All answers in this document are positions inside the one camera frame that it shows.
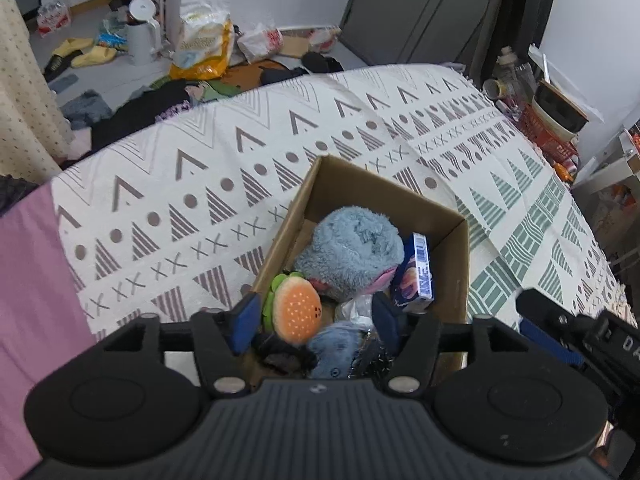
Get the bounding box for white red plastic bag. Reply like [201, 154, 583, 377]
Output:
[237, 22, 283, 65]
[307, 27, 342, 53]

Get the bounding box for pack of water bottles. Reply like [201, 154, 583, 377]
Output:
[36, 1, 72, 38]

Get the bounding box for blue crochet coaster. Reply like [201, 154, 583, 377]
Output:
[306, 321, 366, 380]

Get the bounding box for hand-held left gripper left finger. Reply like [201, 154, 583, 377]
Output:
[100, 292, 263, 399]

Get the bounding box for paper cup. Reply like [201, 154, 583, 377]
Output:
[482, 77, 516, 102]

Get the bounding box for blue printed small packet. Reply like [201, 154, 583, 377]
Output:
[390, 232, 435, 313]

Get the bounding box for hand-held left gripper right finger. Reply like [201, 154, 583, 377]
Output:
[372, 291, 546, 396]

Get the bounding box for cream and black bowl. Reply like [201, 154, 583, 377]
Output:
[531, 80, 590, 141]

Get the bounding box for yellow slipper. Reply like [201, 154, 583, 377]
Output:
[70, 46, 118, 69]
[52, 37, 96, 61]

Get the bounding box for white patterned tasselled blanket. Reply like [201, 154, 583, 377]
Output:
[50, 62, 626, 347]

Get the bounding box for dark grey cloth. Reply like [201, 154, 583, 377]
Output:
[0, 175, 42, 217]

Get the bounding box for white desk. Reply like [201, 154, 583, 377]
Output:
[572, 130, 640, 197]

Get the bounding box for black clothing pile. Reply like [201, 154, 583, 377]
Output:
[90, 80, 193, 155]

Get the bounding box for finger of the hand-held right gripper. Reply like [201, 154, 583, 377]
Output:
[519, 319, 586, 369]
[515, 287, 608, 356]

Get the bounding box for red plastic basket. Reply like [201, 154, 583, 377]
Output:
[517, 100, 581, 167]

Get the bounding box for brown cardboard box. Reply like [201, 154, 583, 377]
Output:
[247, 155, 471, 392]

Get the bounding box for grey wardrobe door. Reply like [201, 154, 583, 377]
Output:
[340, 0, 506, 68]

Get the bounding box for black slipper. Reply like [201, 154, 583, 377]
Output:
[302, 51, 345, 74]

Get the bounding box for dotted cream curtain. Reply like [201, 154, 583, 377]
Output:
[0, 0, 76, 184]

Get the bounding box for clear plastic bottle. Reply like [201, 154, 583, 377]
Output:
[495, 46, 533, 86]

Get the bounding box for black crochet piece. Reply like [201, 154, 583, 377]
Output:
[350, 331, 397, 391]

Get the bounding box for fluffy light blue plush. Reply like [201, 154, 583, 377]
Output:
[292, 206, 405, 296]

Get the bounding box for yellow and white bag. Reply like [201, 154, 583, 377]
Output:
[170, 2, 235, 81]

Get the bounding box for hamburger plush toy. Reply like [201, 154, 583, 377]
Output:
[263, 271, 322, 346]

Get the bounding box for black leaning panels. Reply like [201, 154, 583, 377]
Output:
[480, 0, 558, 92]

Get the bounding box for white electric kettle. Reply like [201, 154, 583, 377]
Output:
[126, 0, 163, 66]

